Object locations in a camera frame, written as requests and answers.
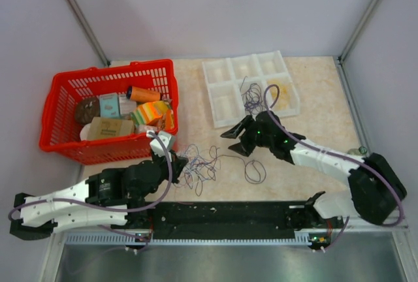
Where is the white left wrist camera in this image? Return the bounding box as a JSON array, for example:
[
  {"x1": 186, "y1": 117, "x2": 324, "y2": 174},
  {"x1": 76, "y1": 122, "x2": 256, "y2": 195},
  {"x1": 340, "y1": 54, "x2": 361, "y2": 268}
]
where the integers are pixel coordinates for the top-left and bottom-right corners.
[{"x1": 146, "y1": 130, "x2": 176, "y2": 157}]

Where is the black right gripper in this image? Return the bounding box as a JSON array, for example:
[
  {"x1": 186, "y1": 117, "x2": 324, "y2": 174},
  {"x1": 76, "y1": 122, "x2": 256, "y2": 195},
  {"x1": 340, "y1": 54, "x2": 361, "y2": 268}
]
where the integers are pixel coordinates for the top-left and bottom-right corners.
[{"x1": 221, "y1": 116, "x2": 274, "y2": 157}]

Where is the clear plastic bottle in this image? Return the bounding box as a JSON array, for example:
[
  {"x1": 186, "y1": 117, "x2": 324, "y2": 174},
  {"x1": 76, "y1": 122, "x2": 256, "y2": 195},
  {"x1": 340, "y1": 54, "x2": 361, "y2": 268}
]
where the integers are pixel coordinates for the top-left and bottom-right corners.
[{"x1": 347, "y1": 146, "x2": 368, "y2": 157}]

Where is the red plastic basket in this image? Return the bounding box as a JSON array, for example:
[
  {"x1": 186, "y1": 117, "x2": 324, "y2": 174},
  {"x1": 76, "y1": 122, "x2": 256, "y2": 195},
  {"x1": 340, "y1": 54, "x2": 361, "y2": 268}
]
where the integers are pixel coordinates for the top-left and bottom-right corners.
[{"x1": 39, "y1": 59, "x2": 179, "y2": 165}]

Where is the rainbow striped box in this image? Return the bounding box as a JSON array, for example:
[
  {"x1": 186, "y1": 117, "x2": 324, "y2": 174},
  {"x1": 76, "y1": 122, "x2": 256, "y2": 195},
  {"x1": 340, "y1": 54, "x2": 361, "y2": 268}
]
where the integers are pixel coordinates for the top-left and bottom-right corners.
[{"x1": 130, "y1": 101, "x2": 174, "y2": 130}]

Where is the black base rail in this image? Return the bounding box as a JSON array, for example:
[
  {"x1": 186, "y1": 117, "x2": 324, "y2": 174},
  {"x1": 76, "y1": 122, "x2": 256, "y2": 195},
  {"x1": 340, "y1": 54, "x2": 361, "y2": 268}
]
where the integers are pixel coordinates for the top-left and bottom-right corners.
[{"x1": 111, "y1": 201, "x2": 328, "y2": 240}]

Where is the aluminium frame post left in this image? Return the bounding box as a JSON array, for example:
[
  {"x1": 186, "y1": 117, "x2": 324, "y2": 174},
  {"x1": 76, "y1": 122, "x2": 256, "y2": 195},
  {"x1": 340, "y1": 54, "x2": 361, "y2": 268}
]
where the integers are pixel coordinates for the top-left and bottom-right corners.
[{"x1": 65, "y1": 0, "x2": 110, "y2": 67}]

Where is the white compartment organizer tray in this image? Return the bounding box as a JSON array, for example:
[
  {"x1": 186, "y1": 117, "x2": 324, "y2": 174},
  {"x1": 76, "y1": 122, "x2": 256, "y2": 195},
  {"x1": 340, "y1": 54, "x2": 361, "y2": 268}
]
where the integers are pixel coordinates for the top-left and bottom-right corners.
[{"x1": 202, "y1": 50, "x2": 300, "y2": 128}]

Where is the grey white box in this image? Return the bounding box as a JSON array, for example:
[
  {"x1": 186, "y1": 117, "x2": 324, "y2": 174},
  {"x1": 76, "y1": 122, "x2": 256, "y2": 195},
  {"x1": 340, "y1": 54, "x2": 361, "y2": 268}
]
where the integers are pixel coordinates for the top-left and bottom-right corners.
[{"x1": 118, "y1": 94, "x2": 137, "y2": 119}]

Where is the brown cardboard box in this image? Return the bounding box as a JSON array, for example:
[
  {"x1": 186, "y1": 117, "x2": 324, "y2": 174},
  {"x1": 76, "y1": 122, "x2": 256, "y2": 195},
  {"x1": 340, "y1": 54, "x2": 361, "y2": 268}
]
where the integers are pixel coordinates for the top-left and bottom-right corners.
[{"x1": 86, "y1": 117, "x2": 135, "y2": 140}]

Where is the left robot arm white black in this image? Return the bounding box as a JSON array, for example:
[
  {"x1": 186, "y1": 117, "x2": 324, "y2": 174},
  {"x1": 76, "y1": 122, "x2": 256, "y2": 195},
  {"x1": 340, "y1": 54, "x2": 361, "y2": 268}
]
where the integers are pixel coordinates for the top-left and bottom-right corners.
[{"x1": 8, "y1": 153, "x2": 188, "y2": 241}]

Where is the slotted grey cable duct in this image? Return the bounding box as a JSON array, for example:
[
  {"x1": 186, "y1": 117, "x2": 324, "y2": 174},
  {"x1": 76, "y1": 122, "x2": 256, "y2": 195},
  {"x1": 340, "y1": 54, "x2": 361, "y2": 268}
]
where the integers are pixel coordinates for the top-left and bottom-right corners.
[{"x1": 65, "y1": 231, "x2": 337, "y2": 245}]

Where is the multicolour cable bundle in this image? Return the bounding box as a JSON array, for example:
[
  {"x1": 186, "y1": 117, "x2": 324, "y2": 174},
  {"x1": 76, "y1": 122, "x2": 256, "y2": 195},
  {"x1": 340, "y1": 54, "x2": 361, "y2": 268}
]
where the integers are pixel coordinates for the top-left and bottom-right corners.
[{"x1": 174, "y1": 144, "x2": 223, "y2": 196}]

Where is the aluminium frame post right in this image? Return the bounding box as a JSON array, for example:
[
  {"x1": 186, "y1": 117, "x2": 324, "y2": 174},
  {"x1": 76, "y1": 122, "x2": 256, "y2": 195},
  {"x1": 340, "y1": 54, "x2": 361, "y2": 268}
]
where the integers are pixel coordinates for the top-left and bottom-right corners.
[{"x1": 338, "y1": 0, "x2": 383, "y2": 66}]

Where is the aluminium frame post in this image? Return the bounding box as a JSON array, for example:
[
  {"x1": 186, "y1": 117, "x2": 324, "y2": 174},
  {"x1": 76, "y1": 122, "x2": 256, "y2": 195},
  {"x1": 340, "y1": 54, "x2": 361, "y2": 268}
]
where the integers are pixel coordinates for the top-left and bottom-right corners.
[
  {"x1": 338, "y1": 0, "x2": 383, "y2": 66},
  {"x1": 65, "y1": 0, "x2": 110, "y2": 67}
]

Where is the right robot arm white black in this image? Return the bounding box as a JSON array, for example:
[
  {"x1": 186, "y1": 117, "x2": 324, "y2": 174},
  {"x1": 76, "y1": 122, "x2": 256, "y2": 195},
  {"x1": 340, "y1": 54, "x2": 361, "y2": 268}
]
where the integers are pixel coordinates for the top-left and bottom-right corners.
[{"x1": 221, "y1": 110, "x2": 407, "y2": 227}]

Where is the brown round cookie pack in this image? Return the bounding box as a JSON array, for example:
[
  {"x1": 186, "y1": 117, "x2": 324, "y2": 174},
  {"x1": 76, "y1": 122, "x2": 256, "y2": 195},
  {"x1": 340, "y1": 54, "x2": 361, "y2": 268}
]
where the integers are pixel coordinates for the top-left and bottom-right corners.
[{"x1": 74, "y1": 97, "x2": 100, "y2": 125}]

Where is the yellow cable in tray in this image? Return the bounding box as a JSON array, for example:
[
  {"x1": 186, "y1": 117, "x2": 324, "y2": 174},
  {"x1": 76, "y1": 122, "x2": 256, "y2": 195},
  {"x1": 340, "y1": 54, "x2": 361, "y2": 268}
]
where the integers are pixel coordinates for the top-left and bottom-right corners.
[{"x1": 268, "y1": 79, "x2": 293, "y2": 110}]

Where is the orange cylinder can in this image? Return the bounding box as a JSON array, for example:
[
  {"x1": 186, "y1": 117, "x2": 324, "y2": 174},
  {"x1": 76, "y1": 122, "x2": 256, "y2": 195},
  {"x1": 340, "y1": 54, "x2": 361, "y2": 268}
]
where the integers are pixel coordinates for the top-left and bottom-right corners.
[{"x1": 126, "y1": 86, "x2": 162, "y2": 103}]

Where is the light blue box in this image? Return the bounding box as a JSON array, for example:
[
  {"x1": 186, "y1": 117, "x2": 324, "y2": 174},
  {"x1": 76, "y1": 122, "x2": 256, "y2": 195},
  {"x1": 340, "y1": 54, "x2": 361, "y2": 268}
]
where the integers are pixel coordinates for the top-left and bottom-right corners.
[{"x1": 99, "y1": 93, "x2": 120, "y2": 119}]

